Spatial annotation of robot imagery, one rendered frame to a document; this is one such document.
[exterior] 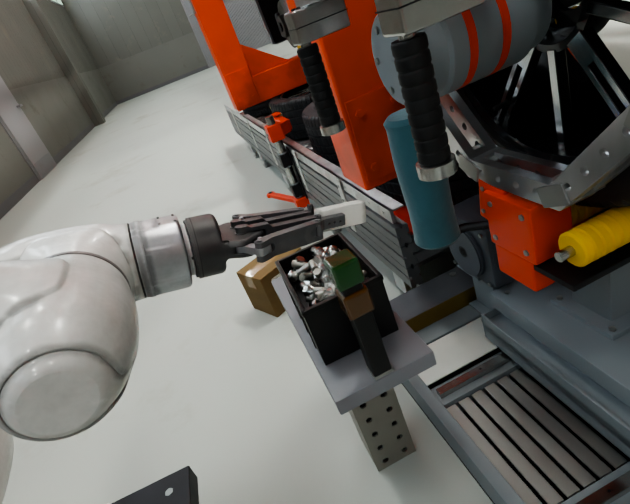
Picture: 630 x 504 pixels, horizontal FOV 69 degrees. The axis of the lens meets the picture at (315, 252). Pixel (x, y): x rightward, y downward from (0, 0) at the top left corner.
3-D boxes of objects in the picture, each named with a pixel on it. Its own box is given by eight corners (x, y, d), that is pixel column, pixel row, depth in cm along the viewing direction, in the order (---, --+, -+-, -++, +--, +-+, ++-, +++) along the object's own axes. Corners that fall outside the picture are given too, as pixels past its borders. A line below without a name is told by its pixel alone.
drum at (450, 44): (563, 56, 63) (554, -61, 56) (429, 117, 60) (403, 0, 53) (496, 57, 75) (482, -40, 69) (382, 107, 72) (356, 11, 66)
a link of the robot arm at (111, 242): (145, 284, 60) (153, 332, 49) (10, 316, 55) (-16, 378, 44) (124, 205, 56) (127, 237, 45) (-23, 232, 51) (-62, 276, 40)
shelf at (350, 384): (437, 364, 72) (433, 350, 70) (341, 416, 70) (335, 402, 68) (339, 259, 110) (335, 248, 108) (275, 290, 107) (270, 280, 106)
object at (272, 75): (337, 70, 291) (319, 12, 275) (262, 102, 284) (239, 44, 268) (328, 70, 305) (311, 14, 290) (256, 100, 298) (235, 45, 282)
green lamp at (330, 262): (367, 281, 62) (358, 257, 60) (340, 294, 61) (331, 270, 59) (355, 269, 65) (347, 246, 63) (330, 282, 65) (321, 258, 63)
